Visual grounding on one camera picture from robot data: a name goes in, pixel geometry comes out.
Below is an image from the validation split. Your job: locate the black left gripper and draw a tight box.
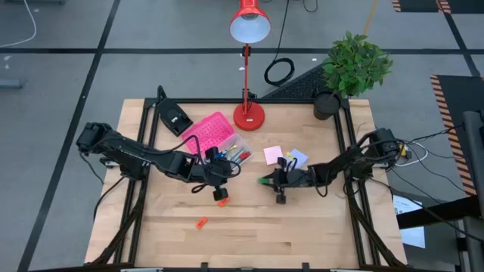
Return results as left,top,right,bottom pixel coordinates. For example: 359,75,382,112
194,146,234,202

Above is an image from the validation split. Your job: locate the white paper sheet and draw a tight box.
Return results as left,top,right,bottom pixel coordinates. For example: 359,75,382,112
392,194,427,249

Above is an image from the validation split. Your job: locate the grey metal post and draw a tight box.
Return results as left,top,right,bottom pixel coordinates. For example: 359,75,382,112
461,110,484,272

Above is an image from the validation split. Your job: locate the black metal table frame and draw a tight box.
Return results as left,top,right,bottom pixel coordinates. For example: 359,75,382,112
88,97,408,272

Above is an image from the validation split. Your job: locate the black coiled cable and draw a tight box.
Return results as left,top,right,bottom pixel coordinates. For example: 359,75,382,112
263,0,296,88

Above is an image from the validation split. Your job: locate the green potted plant black pot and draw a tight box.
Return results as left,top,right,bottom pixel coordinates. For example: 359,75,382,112
312,30,394,121

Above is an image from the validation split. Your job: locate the white floor cable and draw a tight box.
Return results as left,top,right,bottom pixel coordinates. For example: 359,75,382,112
0,0,38,49

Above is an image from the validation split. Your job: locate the pink sticky note pad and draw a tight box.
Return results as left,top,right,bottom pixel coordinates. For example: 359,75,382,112
263,145,284,166

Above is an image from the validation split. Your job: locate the black support beam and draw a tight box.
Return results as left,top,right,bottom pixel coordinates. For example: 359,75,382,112
396,194,484,230

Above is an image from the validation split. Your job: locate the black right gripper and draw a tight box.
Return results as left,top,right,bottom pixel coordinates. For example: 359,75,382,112
260,156,317,206

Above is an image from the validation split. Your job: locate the white cable loop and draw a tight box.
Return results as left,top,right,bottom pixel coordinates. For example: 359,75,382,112
400,141,430,168

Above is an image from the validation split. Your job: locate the grey floor bracket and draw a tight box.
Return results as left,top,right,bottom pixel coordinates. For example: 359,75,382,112
0,78,23,90

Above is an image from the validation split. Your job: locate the black textured floor mat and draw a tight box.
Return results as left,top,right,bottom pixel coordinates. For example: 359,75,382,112
260,62,334,100

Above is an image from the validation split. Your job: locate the clear pencil box pink lid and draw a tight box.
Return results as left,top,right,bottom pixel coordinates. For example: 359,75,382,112
180,110,254,167

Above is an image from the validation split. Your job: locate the black hazard-striped floor mat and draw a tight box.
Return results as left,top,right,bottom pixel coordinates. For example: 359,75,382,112
391,0,484,15
430,74,484,196

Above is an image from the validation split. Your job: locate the yellow hanging cable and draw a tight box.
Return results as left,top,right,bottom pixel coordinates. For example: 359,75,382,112
362,0,379,37

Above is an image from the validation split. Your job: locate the red desk lamp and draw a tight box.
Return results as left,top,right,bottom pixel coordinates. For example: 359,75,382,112
229,0,272,132

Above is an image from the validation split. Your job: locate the purple sticky note pad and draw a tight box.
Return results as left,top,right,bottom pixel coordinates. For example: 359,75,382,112
285,148,309,169

